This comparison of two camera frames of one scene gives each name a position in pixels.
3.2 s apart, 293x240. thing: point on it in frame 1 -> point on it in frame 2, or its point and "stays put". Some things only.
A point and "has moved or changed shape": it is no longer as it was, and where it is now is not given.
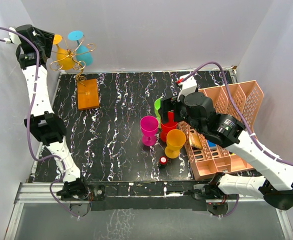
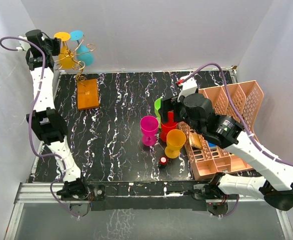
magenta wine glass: [149, 125] stays put
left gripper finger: [46, 51] -> [56, 49]
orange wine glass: [65, 58] has moved or changed shape
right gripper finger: [168, 105] stays put
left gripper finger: [47, 36] -> [56, 42]
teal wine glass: [83, 53] stays put
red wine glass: [166, 127] stays put
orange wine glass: [175, 139] stays put
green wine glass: [157, 104] stays put
